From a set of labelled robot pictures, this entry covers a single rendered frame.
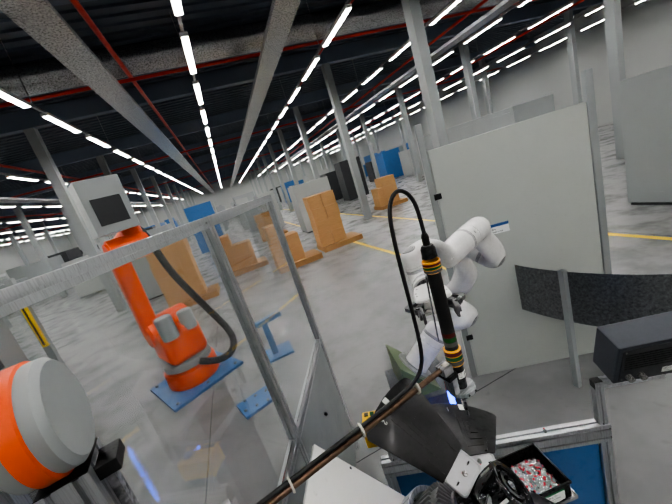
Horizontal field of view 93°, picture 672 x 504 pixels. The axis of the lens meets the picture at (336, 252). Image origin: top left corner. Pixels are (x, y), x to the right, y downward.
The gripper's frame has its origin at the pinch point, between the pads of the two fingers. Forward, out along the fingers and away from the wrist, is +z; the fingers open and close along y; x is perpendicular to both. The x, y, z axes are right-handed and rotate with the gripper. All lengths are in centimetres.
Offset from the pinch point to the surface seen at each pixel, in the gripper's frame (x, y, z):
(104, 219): 66, 297, -255
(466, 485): -42.0, 5.2, 11.7
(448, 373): -12.7, 2.3, 6.5
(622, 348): -43, -59, -26
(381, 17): 378, -144, -908
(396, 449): -30.3, 20.0, 8.7
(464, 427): -47.5, -0.2, -10.9
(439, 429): -32.1, 7.9, 3.2
